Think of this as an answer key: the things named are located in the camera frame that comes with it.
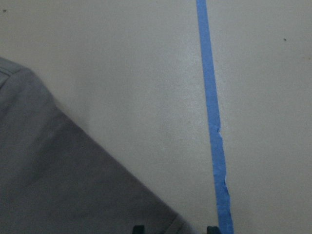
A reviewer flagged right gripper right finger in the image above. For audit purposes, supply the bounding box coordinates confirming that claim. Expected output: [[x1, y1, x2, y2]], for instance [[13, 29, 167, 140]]
[[207, 226, 219, 234]]

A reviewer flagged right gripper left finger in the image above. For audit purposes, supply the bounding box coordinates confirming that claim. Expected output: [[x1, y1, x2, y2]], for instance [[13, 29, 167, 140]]
[[133, 225, 145, 234]]

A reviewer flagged dark brown t-shirt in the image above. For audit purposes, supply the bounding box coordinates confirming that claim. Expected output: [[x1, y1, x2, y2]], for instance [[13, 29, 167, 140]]
[[0, 59, 195, 234]]

